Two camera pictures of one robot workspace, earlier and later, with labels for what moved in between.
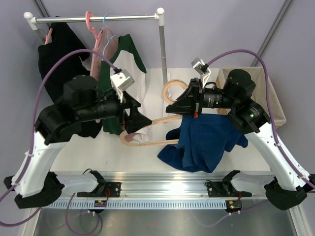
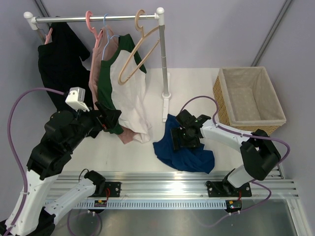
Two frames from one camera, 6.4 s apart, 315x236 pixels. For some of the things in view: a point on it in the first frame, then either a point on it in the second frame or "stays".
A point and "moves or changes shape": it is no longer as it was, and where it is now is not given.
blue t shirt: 201,141 moves or changes shape
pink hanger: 92,29 stays
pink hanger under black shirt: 47,36 stays
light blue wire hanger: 108,38 stays
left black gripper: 135,120 -> 110,117
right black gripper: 190,103 -> 177,132
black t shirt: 63,39 stays
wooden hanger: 166,97 -> 143,36
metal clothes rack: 34,23 stays
